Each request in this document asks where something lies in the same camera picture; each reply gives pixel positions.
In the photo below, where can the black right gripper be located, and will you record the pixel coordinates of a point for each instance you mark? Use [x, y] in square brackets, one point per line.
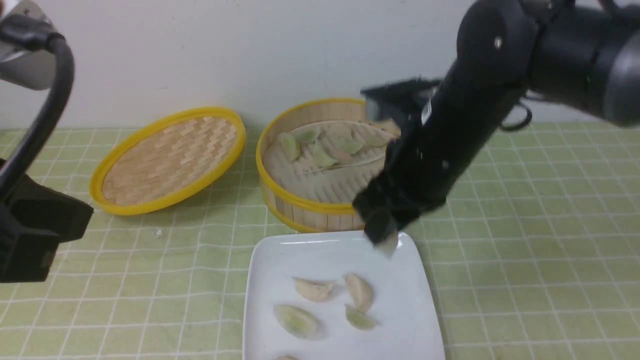
[422, 165]

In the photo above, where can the pink dumpling steamer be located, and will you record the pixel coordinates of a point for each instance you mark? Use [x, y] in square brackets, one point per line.
[341, 156]
[388, 247]

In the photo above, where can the green dumpling steamer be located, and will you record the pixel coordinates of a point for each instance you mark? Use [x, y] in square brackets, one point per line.
[321, 158]
[290, 146]
[308, 136]
[377, 140]
[350, 146]

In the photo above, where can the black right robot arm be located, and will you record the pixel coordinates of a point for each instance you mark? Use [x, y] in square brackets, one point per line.
[580, 57]

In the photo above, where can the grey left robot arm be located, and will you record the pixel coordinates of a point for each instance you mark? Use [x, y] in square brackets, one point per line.
[35, 219]

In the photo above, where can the white square plate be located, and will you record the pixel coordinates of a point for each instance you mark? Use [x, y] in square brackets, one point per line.
[408, 326]

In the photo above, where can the small green dumpling on plate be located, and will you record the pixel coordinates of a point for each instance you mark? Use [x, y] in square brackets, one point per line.
[358, 319]

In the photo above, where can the green dumpling on plate left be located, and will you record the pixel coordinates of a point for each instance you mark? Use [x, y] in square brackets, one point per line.
[296, 321]

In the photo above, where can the white steamer liner cloth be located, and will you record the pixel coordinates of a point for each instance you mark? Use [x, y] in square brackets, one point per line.
[334, 185]

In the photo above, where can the bamboo steamer basket yellow rim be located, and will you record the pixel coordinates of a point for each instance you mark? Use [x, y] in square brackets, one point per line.
[301, 214]

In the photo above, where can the green dumpling steamer top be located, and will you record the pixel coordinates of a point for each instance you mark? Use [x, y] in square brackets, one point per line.
[308, 136]

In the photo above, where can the green checkered tablecloth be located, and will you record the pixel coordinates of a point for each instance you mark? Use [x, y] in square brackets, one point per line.
[535, 256]

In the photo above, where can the bamboo steamer lid yellow rim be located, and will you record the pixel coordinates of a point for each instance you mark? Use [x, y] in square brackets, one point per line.
[168, 161]

